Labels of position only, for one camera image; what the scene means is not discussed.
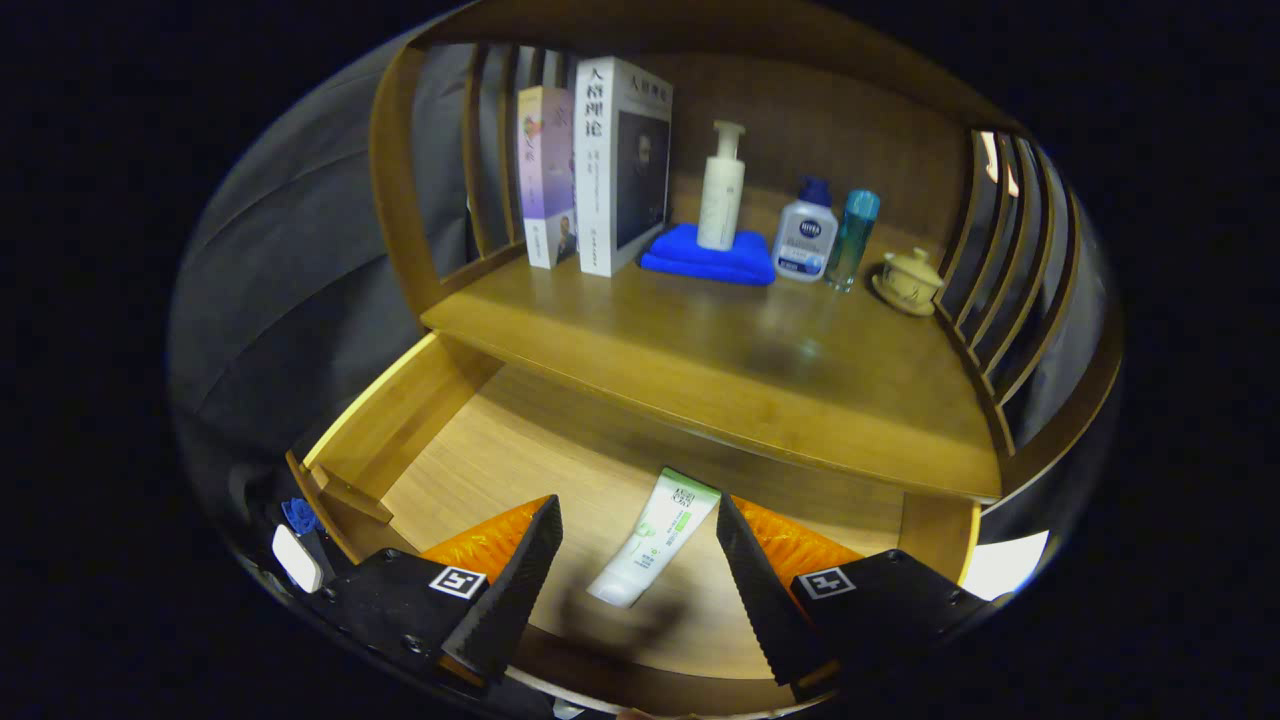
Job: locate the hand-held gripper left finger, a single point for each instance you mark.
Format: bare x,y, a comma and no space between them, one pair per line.
515,590

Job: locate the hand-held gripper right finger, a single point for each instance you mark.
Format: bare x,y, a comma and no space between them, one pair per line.
765,600

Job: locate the white and green tube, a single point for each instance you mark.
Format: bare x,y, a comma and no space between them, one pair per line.
650,545

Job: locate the brown wooden drawer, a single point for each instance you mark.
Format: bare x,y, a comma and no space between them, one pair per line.
520,450

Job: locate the brown wooden countertop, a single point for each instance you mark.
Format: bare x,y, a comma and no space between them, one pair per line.
750,370

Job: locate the small white device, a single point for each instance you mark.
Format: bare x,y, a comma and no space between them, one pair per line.
297,558

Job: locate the small blue object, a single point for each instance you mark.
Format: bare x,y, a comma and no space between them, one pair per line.
300,515

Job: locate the white box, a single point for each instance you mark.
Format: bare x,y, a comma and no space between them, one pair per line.
1005,565

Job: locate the blue folded towel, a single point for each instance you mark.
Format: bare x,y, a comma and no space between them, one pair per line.
690,262

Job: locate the beige lidded tea cup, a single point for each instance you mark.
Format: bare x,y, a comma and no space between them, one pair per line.
908,283

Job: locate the white bottle with blue cap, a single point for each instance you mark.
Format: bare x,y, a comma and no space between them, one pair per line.
803,245

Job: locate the slim teal bottle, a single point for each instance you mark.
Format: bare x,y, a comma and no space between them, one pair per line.
852,245

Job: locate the white pump bottle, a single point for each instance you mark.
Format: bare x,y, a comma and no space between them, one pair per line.
720,200

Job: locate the thick white book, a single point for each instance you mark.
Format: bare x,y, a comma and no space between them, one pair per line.
595,180

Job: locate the purple book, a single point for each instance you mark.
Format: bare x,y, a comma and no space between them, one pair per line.
545,170

